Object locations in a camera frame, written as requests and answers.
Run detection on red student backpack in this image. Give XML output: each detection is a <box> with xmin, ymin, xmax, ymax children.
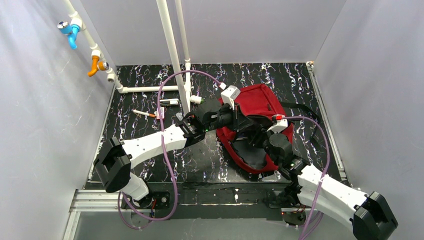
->
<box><xmin>215</xmin><ymin>83</ymin><xmax>322</xmax><ymax>175</ymax></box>

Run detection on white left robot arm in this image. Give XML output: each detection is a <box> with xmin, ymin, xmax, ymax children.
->
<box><xmin>93</xmin><ymin>100</ymin><xmax>254</xmax><ymax>201</ymax></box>

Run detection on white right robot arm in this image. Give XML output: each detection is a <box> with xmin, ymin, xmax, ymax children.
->
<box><xmin>247</xmin><ymin>129</ymin><xmax>399</xmax><ymax>240</ymax></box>

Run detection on grey orange-capped marker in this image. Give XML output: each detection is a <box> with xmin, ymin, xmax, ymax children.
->
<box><xmin>175</xmin><ymin>112</ymin><xmax>184</xmax><ymax>121</ymax></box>

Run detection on white stapler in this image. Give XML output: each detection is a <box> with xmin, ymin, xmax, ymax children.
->
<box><xmin>159</xmin><ymin>98</ymin><xmax>180</xmax><ymax>107</ymax></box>

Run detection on small red white card box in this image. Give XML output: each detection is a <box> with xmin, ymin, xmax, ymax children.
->
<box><xmin>154</xmin><ymin>106</ymin><xmax>166</xmax><ymax>120</ymax></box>

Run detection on white orange-tipped marker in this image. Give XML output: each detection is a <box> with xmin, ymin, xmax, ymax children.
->
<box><xmin>132</xmin><ymin>109</ymin><xmax>156</xmax><ymax>118</ymax></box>

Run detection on orange faucet valve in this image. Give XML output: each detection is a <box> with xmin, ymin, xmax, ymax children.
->
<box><xmin>87</xmin><ymin>55</ymin><xmax>110</xmax><ymax>77</ymax></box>

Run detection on blue faucet valve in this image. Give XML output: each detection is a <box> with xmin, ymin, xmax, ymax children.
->
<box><xmin>57</xmin><ymin>21</ymin><xmax>81</xmax><ymax>50</ymax></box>

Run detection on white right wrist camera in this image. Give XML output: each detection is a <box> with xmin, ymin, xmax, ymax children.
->
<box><xmin>267</xmin><ymin>114</ymin><xmax>289</xmax><ymax>134</ymax></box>

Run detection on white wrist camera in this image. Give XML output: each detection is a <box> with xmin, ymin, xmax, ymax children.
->
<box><xmin>267</xmin><ymin>114</ymin><xmax>289</xmax><ymax>134</ymax></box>
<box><xmin>220</xmin><ymin>85</ymin><xmax>241</xmax><ymax>110</ymax></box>

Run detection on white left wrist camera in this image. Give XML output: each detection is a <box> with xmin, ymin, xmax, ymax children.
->
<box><xmin>220</xmin><ymin>85</ymin><xmax>241</xmax><ymax>110</ymax></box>

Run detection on white PVC pipe frame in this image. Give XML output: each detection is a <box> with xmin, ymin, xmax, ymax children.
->
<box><xmin>64</xmin><ymin>0</ymin><xmax>191</xmax><ymax>113</ymax></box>

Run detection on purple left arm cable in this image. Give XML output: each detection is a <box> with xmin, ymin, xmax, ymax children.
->
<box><xmin>117</xmin><ymin>69</ymin><xmax>228</xmax><ymax>230</ymax></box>

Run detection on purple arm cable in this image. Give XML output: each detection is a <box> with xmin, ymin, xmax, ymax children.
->
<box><xmin>274</xmin><ymin>114</ymin><xmax>331</xmax><ymax>240</ymax></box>
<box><xmin>117</xmin><ymin>69</ymin><xmax>228</xmax><ymax>230</ymax></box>

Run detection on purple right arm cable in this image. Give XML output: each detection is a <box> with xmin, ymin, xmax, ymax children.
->
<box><xmin>274</xmin><ymin>114</ymin><xmax>331</xmax><ymax>240</ymax></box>

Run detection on aluminium rail frame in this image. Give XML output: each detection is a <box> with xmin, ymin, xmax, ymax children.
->
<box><xmin>63</xmin><ymin>190</ymin><xmax>300</xmax><ymax>240</ymax></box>

